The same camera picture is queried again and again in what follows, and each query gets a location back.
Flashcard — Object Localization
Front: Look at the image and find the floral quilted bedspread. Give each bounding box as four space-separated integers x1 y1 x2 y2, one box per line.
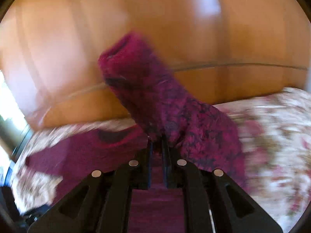
11 87 310 232

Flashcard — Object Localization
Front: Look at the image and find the wooden panelled wardrobe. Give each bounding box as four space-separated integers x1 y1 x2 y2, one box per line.
1 0 310 130

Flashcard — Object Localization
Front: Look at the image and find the burgundy floral knit garment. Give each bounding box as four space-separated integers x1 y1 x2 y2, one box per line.
26 33 245 232

